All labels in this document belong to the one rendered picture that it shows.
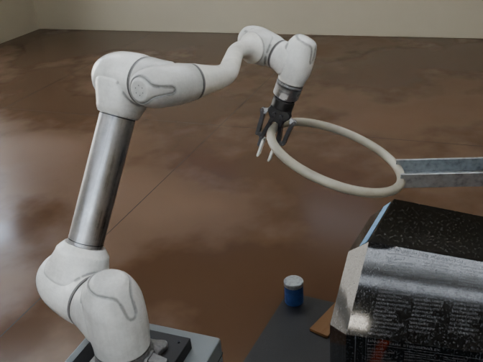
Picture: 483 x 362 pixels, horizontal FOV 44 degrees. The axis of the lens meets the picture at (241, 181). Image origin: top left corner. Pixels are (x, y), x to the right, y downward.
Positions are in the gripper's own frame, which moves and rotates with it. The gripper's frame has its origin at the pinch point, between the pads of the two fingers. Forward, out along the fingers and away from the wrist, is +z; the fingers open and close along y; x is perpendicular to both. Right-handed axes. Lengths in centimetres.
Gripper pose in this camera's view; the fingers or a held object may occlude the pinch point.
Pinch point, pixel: (266, 149)
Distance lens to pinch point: 212.3
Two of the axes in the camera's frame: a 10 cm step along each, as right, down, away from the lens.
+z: -2.8, 8.4, 4.7
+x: 3.5, -3.7, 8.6
